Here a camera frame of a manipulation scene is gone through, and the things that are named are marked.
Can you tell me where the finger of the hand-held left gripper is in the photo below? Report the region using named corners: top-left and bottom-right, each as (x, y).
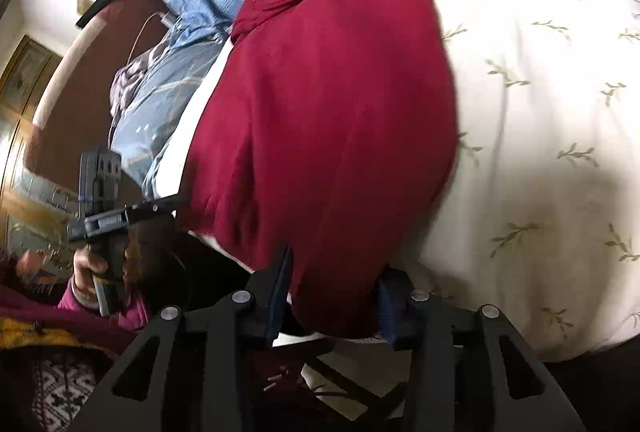
top-left (131, 193), bottom-right (191, 221)

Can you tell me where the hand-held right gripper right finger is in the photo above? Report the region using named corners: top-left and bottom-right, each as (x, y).
top-left (375, 269), bottom-right (588, 432)

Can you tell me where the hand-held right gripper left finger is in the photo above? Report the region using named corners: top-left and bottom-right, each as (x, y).
top-left (65, 245), bottom-right (301, 432)

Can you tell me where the dark red shirt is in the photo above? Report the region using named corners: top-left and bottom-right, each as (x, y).
top-left (177, 0), bottom-right (478, 343)

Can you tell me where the person's left hand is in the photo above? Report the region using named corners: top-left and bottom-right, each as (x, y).
top-left (71, 242), bottom-right (112, 302)

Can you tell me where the brown padded headboard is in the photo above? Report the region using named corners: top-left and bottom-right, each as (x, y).
top-left (30, 0), bottom-right (171, 195)

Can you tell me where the purple patterned cloth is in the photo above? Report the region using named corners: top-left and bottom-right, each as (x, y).
top-left (109, 50), bottom-right (157, 119)

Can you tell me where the wooden cabinet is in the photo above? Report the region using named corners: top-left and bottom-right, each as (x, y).
top-left (0, 35), bottom-right (68, 263)

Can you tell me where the person's patterned sweater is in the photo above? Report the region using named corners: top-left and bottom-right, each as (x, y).
top-left (0, 257), bottom-right (151, 432)

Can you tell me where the cream leaf-print quilt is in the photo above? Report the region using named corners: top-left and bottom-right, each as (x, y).
top-left (142, 0), bottom-right (640, 363)

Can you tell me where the white cable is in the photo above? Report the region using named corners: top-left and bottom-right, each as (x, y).
top-left (125, 10), bottom-right (177, 63)

